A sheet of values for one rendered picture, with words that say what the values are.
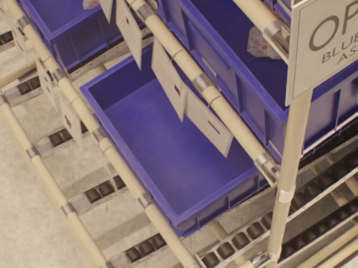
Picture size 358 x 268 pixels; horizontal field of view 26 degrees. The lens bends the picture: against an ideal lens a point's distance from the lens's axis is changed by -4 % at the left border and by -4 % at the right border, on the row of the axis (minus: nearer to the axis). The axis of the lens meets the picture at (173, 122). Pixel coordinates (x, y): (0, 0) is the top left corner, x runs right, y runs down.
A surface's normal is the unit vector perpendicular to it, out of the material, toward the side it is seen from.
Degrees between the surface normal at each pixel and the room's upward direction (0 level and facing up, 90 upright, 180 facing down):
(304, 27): 90
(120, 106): 3
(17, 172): 0
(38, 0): 3
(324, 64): 90
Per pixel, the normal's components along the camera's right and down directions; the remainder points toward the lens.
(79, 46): 0.55, 0.73
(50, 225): -0.06, -0.47
